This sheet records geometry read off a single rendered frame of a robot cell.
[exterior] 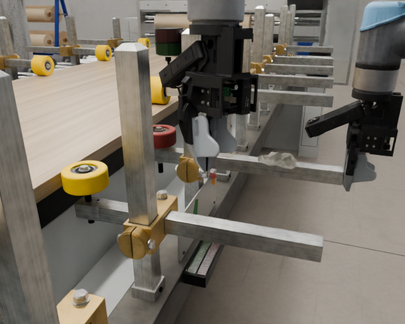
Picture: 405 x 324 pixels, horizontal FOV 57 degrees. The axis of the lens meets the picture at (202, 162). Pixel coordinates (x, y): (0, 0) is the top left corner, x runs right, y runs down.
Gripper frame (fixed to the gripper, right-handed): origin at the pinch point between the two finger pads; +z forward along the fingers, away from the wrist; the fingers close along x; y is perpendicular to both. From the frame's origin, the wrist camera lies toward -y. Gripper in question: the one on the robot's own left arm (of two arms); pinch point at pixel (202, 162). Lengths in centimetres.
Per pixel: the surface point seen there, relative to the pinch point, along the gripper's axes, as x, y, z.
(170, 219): -3.1, -4.3, 10.8
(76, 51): 51, -161, -8
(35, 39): 208, -693, 0
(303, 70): 89, -43, -6
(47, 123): -5, -54, 3
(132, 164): -9.4, -5.2, -0.3
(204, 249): 9.3, -9.3, 24.0
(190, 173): 10.9, -15.8, 9.3
